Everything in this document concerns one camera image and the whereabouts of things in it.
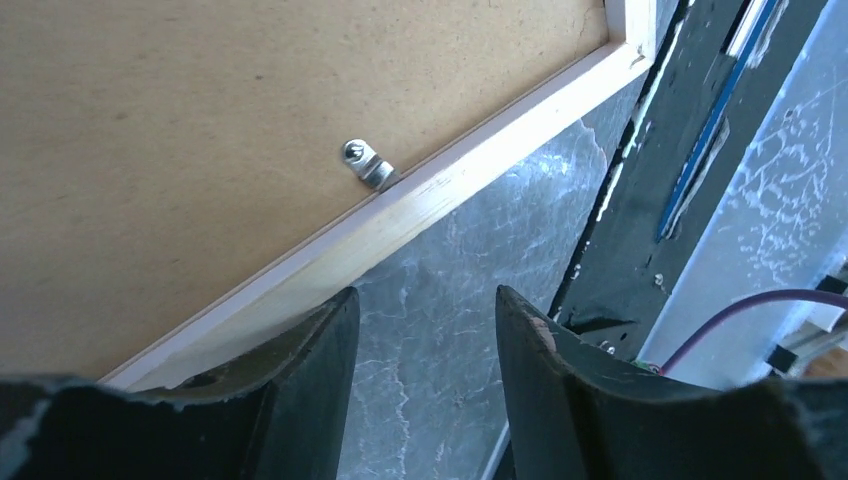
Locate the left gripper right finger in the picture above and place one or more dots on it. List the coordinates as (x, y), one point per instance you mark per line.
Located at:
(576, 412)

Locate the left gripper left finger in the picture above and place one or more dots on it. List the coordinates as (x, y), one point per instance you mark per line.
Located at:
(276, 412)

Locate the white wooden picture frame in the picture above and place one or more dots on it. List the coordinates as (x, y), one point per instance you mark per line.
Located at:
(275, 299)

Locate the brown cardboard backing board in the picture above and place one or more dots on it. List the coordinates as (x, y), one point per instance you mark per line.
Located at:
(155, 154)

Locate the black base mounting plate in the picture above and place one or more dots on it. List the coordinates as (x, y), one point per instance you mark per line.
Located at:
(623, 243)

